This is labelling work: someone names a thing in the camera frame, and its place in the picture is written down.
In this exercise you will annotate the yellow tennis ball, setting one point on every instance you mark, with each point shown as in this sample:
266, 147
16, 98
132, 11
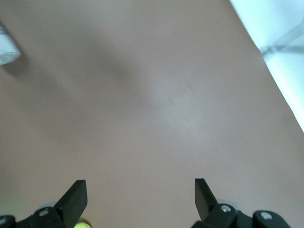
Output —
83, 224

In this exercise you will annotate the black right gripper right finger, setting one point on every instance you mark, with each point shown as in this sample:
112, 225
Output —
213, 213

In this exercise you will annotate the white blue tennis ball can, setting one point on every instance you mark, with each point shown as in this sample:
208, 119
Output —
7, 47

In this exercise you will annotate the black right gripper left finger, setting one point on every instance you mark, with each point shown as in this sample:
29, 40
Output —
69, 209

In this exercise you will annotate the brown table mat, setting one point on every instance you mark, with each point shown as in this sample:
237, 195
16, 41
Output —
142, 95

